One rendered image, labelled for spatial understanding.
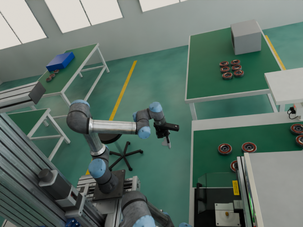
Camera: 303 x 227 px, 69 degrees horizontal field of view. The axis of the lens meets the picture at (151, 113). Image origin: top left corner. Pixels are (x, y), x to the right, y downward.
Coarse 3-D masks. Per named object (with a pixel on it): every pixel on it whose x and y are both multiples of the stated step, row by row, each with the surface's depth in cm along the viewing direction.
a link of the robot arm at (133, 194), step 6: (132, 192) 101; (138, 192) 102; (126, 198) 98; (132, 198) 97; (138, 198) 113; (144, 198) 105; (150, 204) 111; (150, 210) 110; (156, 210) 115; (156, 216) 115; (162, 216) 119; (168, 216) 129; (156, 222) 117; (162, 222) 120; (168, 222) 124
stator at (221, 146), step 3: (222, 144) 190; (225, 144) 189; (228, 144) 189; (219, 147) 189; (222, 147) 190; (225, 147) 190; (228, 147) 187; (231, 147) 185; (219, 150) 186; (222, 150) 188; (225, 150) 186; (228, 150) 184; (231, 150) 184; (219, 153) 188; (222, 153) 184; (225, 153) 183; (228, 153) 183
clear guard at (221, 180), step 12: (204, 180) 140; (216, 180) 136; (228, 180) 134; (204, 192) 134; (216, 192) 131; (228, 192) 129; (240, 192) 127; (204, 204) 129; (216, 204) 125; (228, 204) 123; (240, 204) 122
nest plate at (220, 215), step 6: (216, 210) 151; (222, 210) 150; (228, 210) 148; (216, 216) 148; (222, 216) 147; (228, 216) 146; (234, 216) 145; (216, 222) 145; (222, 222) 144; (228, 222) 143; (234, 222) 142
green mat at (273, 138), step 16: (224, 128) 207; (240, 128) 202; (256, 128) 197; (272, 128) 192; (288, 128) 187; (208, 144) 199; (240, 144) 189; (256, 144) 185; (272, 144) 180; (288, 144) 176; (208, 160) 186; (224, 160) 182
